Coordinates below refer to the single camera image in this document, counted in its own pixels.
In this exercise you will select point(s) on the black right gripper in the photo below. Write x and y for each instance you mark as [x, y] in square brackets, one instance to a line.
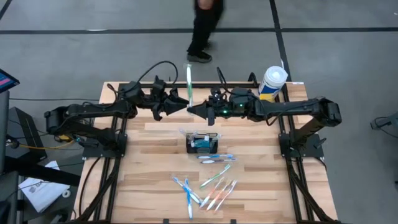
[220, 109]

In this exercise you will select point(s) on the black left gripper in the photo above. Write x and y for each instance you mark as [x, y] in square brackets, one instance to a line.
[157, 101]

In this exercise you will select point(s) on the green toothbrush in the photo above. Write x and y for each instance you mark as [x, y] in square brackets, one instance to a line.
[189, 87]
[215, 176]

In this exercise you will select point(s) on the orange toothbrush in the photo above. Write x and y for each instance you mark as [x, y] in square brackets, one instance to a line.
[219, 195]
[211, 193]
[226, 196]

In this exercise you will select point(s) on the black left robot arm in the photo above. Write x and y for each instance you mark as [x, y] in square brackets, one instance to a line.
[93, 109]

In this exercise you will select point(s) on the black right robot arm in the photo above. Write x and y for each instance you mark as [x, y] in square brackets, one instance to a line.
[289, 107]

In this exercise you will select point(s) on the white-lidded blue yellow wipes canister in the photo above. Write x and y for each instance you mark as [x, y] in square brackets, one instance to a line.
[273, 79]

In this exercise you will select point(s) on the person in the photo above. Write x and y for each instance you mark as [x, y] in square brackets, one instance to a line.
[203, 28]

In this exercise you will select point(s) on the black table clamp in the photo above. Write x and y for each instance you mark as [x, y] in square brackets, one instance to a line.
[233, 221]
[166, 221]

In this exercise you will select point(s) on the white tape roll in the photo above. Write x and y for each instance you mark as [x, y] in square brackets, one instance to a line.
[63, 193]

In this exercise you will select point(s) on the black equipment stand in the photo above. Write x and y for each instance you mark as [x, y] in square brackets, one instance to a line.
[26, 146]

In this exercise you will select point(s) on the white paper booklet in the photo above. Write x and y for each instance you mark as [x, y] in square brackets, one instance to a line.
[43, 193]

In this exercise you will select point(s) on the blue-lit monitor screen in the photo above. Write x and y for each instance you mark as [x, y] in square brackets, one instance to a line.
[7, 81]

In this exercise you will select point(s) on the grey stand foot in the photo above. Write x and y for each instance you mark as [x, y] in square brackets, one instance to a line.
[385, 123]

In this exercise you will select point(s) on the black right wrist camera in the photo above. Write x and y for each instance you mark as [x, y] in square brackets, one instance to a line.
[217, 93]

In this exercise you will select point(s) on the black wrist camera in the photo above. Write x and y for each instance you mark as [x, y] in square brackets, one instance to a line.
[158, 85]
[217, 93]

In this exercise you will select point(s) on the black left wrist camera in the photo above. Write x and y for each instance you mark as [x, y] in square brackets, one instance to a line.
[158, 85]

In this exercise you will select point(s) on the black aluminium extrusion frame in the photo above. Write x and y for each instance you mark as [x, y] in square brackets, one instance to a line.
[202, 85]

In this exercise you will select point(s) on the large black frame hook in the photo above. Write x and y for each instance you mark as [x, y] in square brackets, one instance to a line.
[248, 80]

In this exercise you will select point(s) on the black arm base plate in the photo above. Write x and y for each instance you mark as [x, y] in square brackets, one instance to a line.
[93, 153]
[315, 152]

